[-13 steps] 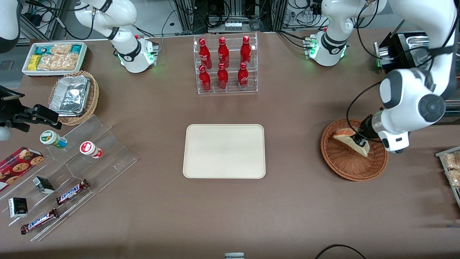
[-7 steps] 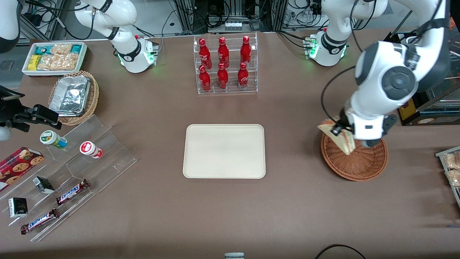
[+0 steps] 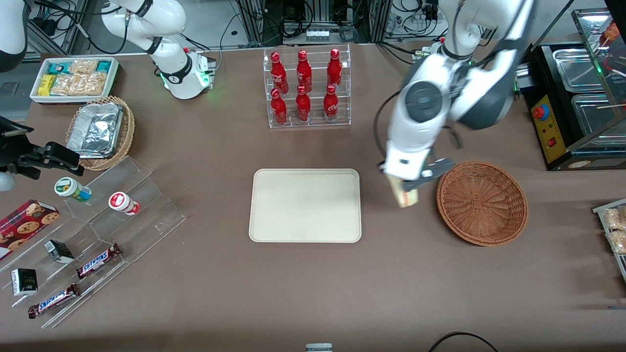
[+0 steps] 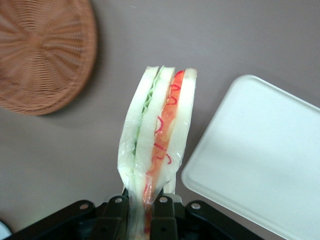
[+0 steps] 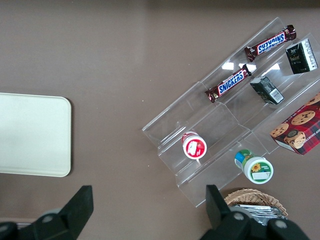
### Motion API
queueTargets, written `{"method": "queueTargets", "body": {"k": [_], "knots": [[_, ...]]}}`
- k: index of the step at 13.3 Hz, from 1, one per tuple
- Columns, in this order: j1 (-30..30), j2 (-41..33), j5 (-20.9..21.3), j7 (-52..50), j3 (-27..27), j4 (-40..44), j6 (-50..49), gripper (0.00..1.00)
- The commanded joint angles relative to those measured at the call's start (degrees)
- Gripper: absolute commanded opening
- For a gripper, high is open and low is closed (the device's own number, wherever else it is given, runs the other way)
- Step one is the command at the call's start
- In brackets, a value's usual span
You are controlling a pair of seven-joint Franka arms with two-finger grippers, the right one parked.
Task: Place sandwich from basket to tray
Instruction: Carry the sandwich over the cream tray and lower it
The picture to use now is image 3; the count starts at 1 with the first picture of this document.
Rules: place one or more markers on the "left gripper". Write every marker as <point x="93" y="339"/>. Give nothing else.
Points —
<point x="409" y="186"/>

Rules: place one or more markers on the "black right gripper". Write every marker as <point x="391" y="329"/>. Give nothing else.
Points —
<point x="13" y="152"/>

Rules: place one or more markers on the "sandwich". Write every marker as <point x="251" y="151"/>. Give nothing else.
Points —
<point x="407" y="196"/>

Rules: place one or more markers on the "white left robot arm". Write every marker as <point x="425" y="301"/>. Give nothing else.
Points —
<point x="455" y="98"/>

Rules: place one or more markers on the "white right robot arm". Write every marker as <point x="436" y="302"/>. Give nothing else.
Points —
<point x="171" y="68"/>

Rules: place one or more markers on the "aluminium foil tray stack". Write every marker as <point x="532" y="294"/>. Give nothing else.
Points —
<point x="95" y="129"/>

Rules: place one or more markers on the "light wicker basket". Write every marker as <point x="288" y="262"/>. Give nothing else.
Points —
<point x="126" y="132"/>

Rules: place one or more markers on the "brown round wicker basket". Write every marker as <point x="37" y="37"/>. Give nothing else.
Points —
<point x="481" y="203"/>

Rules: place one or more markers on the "cream rectangular plastic tray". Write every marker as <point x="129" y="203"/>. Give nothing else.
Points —
<point x="305" y="205"/>

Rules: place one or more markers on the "grey tray of snacks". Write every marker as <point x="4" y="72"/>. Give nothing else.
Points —
<point x="614" y="230"/>

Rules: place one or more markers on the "green lid yogurt cup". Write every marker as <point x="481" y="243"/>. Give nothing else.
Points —
<point x="71" y="189"/>

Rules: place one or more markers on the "clear bag of crackers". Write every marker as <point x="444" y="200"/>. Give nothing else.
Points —
<point x="66" y="84"/>
<point x="93" y="83"/>

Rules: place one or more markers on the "yellow snack packet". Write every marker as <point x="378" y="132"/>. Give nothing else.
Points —
<point x="47" y="85"/>

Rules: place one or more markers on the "red lid yogurt cup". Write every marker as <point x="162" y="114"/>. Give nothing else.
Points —
<point x="123" y="203"/>

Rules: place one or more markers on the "red tartan cookie box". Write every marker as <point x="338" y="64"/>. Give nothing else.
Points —
<point x="24" y="225"/>

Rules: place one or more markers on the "clear acrylic tiered stand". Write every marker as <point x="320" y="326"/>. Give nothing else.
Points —
<point x="107" y="230"/>

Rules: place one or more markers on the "teal snack packet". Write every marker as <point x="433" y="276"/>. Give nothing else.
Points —
<point x="58" y="68"/>

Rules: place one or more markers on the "white snack bin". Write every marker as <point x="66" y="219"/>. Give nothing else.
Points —
<point x="113" y="78"/>

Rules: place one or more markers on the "dark green small carton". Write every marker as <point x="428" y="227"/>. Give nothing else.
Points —
<point x="24" y="282"/>
<point x="59" y="251"/>

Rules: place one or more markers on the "red cola bottle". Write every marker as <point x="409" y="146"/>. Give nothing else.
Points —
<point x="278" y="73"/>
<point x="303" y="105"/>
<point x="303" y="71"/>
<point x="331" y="103"/>
<point x="279" y="108"/>
<point x="334" y="68"/>

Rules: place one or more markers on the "clear acrylic bottle rack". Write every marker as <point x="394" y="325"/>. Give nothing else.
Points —
<point x="309" y="122"/>

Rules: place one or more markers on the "Snickers chocolate bar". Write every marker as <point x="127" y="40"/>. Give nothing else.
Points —
<point x="54" y="300"/>
<point x="99" y="260"/>

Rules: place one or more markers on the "red emergency stop button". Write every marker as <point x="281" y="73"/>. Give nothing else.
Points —
<point x="540" y="112"/>

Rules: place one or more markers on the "black food warmer cabinet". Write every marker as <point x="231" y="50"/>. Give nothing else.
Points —
<point x="552" y="137"/>

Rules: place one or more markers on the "white power strip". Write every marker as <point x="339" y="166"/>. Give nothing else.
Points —
<point x="318" y="34"/>

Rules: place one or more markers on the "steel food pan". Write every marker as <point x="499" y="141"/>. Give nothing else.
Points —
<point x="577" y="68"/>
<point x="594" y="115"/>

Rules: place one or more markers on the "grey small device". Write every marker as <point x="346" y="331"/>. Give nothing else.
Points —
<point x="319" y="347"/>

